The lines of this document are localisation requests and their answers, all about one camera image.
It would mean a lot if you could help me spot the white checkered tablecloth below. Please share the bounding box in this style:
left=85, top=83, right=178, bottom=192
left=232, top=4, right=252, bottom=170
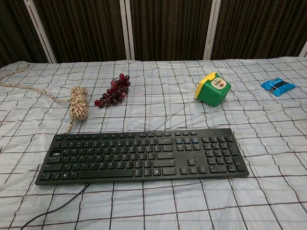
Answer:
left=0, top=55, right=307, bottom=230

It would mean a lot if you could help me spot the dark folding screen white frame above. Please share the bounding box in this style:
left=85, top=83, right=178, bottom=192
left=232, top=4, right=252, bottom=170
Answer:
left=0, top=0, right=307, bottom=68

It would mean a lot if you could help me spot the dark red grape bunch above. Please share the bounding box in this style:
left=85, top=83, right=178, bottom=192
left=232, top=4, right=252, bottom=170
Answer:
left=94, top=73, right=131, bottom=108

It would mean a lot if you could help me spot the green yellow toy container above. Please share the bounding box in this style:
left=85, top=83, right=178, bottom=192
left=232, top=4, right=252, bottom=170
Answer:
left=194, top=72, right=232, bottom=107

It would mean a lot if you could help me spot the beige braided rope bundle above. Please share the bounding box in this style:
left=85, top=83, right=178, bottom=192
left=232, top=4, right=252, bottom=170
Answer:
left=0, top=63, right=90, bottom=135

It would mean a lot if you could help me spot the black keyboard cable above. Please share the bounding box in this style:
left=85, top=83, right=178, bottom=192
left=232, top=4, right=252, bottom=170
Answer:
left=19, top=183, right=92, bottom=230

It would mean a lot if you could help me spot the black computer keyboard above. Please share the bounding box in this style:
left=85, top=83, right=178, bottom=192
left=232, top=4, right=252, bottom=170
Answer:
left=35, top=128, right=250, bottom=186

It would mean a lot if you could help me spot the blue black snack packet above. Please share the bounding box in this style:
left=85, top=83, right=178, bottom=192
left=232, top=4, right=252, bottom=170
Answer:
left=260, top=76, right=298, bottom=97

